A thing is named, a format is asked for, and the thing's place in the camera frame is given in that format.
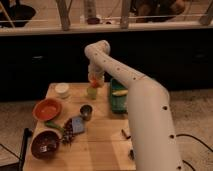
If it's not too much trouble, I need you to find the orange red apple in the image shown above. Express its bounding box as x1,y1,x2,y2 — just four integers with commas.
90,79,100,88

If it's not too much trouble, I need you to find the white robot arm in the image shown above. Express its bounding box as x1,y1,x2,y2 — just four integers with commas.
84,40,184,171

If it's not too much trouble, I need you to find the small metal cup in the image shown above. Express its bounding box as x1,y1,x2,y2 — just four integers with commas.
80,105,93,121

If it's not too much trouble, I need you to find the yellow banana in tray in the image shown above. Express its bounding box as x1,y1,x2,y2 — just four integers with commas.
112,90,128,97

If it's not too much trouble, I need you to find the white round container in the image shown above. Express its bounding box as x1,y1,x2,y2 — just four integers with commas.
55,83,69,98

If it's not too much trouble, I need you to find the green plastic tray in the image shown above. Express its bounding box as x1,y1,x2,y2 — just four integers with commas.
109,78,127,114

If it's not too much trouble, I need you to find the blue sponge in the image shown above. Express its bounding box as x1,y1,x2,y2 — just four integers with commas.
72,116,85,134

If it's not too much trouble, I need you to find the orange bowl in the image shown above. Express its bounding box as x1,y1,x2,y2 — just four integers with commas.
32,98,62,121

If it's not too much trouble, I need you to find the dark grape bunch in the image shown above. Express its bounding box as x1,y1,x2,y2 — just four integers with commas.
62,119,74,144

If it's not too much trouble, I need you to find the green chili pepper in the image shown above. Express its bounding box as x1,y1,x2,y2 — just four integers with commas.
44,121,64,133

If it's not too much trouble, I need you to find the dark brown bowl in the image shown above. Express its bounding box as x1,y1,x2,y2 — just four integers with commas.
31,131,60,160

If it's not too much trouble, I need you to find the black pole beside table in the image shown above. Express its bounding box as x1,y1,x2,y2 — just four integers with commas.
18,128,32,171

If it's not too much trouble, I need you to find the white handled brush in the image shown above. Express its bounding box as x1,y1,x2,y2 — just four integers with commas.
128,149,134,160

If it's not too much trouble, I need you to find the black cable on floor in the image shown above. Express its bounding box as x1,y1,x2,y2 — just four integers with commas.
175,133,213,171

